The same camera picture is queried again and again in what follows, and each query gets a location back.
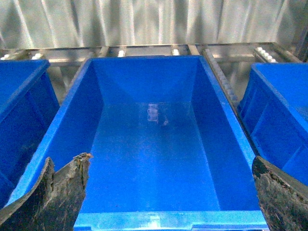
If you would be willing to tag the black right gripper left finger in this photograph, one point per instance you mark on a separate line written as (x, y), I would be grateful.
(55, 200)

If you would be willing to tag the blue plastic bin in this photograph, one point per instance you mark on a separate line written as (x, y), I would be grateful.
(168, 152)
(28, 105)

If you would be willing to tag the metal roller rack frame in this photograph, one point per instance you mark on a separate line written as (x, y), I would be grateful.
(229, 62)

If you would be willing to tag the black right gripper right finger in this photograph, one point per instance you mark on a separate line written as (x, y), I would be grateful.
(282, 199)

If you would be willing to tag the blue far right bin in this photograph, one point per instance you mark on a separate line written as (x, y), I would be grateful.
(274, 111)

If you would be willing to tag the blue middle plastic bin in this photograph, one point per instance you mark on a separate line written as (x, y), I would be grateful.
(168, 152)

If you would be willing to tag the blue left plastic bin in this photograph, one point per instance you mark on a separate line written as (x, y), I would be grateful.
(28, 105)

